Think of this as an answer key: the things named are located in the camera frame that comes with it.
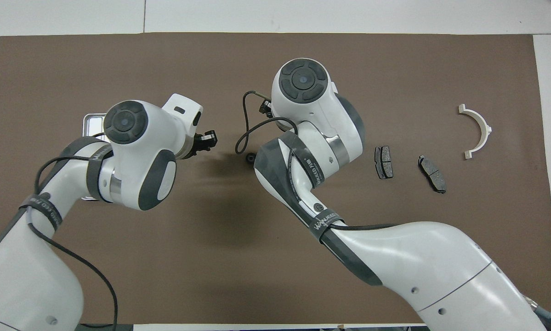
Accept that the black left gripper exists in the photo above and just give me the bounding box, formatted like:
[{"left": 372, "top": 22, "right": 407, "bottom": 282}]
[{"left": 183, "top": 131, "right": 217, "bottom": 160}]

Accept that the silver metal compartment tray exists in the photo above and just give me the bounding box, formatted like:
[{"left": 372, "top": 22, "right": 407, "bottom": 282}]
[{"left": 80, "top": 114, "right": 108, "bottom": 202}]

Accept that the short dark grey brake pad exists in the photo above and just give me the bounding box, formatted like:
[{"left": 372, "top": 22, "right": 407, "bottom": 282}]
[{"left": 375, "top": 146, "right": 394, "bottom": 180}]

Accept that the brown table mat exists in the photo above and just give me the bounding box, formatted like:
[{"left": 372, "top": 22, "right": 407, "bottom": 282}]
[{"left": 0, "top": 32, "right": 551, "bottom": 325}]

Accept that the long dark grey brake pad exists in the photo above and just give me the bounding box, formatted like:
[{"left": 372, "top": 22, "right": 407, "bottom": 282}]
[{"left": 418, "top": 155, "right": 447, "bottom": 194}]

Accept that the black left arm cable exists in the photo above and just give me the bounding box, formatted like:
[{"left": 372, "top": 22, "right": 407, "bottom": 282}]
[{"left": 34, "top": 133, "right": 119, "bottom": 331}]

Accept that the white semicircular plastic bracket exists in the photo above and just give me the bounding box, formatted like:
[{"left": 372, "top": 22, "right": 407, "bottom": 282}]
[{"left": 457, "top": 104, "right": 493, "bottom": 160}]

